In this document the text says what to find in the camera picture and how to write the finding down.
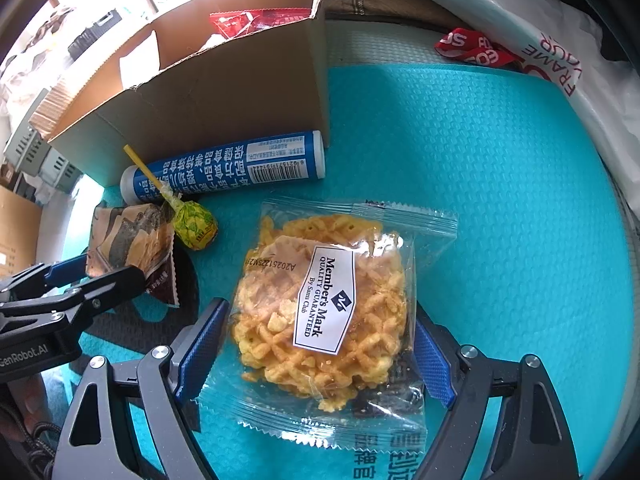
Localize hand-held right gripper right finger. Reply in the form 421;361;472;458
412;310;583;480

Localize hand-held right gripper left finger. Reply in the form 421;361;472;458
52;296;231;480

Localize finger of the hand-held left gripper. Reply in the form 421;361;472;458
0;265;147;335
0;254;91;293

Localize brown seaweed snack packet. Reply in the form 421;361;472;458
86;202;182;308

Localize green lollipop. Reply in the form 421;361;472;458
123;145;220;251

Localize waffle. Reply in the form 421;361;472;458
202;199;460;453

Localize blue candy tube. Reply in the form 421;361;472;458
120;130;327;206

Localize cardboard box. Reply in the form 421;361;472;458
27;0;333;188

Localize small bright red packet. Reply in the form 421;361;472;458
209;11;257;39

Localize person's left hand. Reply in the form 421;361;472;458
0;375;51;446

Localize large brown carton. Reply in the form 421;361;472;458
0;187;43;273

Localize teal printed mat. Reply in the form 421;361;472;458
65;62;628;480

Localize row of black folding crates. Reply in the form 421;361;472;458
67;7;123;58

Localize red crumpled wrapper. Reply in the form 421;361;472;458
432;27;521;68

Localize white plastic bag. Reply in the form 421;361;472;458
380;0;640;196

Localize dark braided strap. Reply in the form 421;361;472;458
22;420;58;480

